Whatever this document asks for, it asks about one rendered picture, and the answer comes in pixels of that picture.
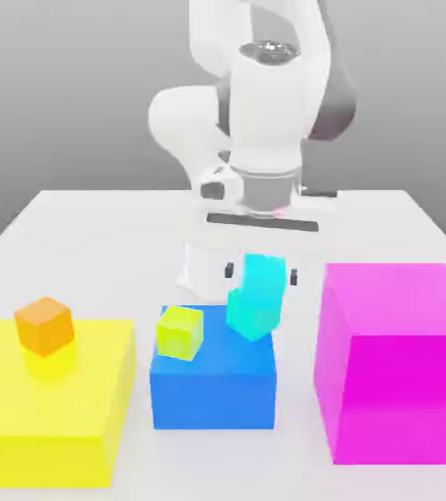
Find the small cyan cube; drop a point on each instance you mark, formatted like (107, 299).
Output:
(260, 301)

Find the small yellow-green cube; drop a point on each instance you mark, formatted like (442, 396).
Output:
(179, 333)

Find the large yellow box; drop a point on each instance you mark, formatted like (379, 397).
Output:
(47, 422)

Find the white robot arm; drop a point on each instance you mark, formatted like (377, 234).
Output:
(266, 117)

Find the small orange cube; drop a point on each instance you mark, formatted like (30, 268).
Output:
(45, 327)

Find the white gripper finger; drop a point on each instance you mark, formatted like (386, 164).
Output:
(293, 276)
(231, 271)

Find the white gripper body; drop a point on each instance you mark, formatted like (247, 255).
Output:
(262, 222)

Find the large magenta box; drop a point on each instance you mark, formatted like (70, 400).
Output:
(399, 375)

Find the large blue box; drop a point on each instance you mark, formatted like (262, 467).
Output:
(213, 391)

